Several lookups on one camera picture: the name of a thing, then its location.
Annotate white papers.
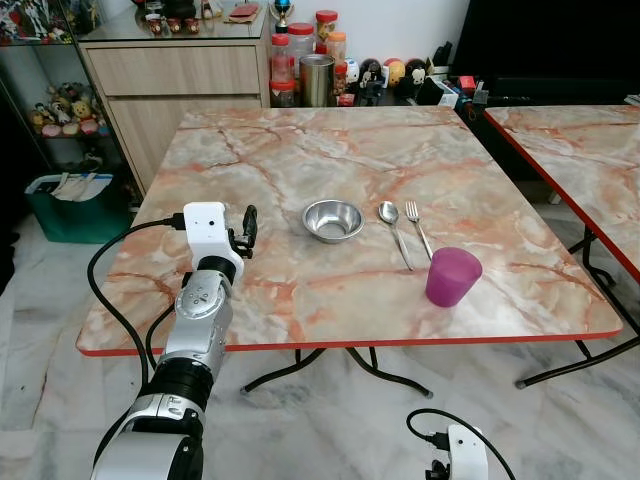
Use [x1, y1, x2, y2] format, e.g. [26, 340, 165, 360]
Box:
[48, 171, 113, 202]

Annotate small red-lidded jar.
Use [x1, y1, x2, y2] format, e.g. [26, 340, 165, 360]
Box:
[270, 80, 300, 109]

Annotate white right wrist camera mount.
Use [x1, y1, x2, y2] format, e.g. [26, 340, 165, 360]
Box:
[446, 424, 489, 480]

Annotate steel spoon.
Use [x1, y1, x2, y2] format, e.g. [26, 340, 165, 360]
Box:
[378, 201, 415, 272]

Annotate plush toys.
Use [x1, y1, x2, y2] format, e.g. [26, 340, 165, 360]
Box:
[28, 83, 109, 138]

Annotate tall red-lidded snack jar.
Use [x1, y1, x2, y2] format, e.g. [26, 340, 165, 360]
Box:
[315, 10, 340, 41]

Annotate purple plastic cup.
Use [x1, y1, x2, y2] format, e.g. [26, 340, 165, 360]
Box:
[425, 247, 483, 308]

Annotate stainless steel bowl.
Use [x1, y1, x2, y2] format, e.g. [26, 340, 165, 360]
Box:
[303, 199, 365, 244]

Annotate clear red-lidded plastic jar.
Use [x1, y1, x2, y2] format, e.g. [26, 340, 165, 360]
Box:
[270, 34, 298, 84]

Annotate large red-lidded plastic jar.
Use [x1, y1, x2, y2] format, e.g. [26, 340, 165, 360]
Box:
[286, 23, 317, 63]

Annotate black and white figurine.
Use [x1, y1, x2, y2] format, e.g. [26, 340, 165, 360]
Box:
[357, 59, 388, 104]

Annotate yellow figurine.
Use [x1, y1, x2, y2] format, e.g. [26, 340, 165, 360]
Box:
[385, 58, 407, 91]

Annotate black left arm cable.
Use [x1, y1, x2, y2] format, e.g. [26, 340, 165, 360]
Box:
[87, 221, 193, 401]

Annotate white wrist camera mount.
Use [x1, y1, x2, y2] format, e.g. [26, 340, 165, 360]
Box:
[183, 202, 245, 286]
[446, 424, 489, 480]

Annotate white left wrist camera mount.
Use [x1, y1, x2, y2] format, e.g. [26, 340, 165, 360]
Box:
[183, 202, 245, 286]

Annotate black flat television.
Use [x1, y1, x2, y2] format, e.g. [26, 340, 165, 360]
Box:
[450, 0, 640, 98]

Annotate steel canister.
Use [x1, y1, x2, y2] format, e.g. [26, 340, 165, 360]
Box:
[299, 54, 337, 109]

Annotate steel fork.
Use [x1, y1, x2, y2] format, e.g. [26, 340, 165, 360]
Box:
[404, 201, 435, 262]

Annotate red pouch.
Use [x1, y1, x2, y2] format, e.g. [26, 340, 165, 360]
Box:
[227, 3, 262, 23]

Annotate gold trophy with blue ball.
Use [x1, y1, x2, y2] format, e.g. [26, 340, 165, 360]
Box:
[271, 0, 298, 34]

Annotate glass display cabinet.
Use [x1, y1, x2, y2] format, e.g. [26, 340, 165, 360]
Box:
[0, 0, 133, 201]

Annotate black round-eared figurine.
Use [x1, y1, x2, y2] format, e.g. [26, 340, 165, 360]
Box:
[403, 58, 430, 100]

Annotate marble pattern folding table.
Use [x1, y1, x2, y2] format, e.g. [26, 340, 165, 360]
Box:
[484, 103, 640, 389]
[77, 103, 627, 399]

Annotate light wooden cabinet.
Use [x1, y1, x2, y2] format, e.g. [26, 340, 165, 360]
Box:
[78, 10, 273, 193]

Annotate green storage bin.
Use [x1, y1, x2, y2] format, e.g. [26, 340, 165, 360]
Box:
[25, 172, 134, 245]

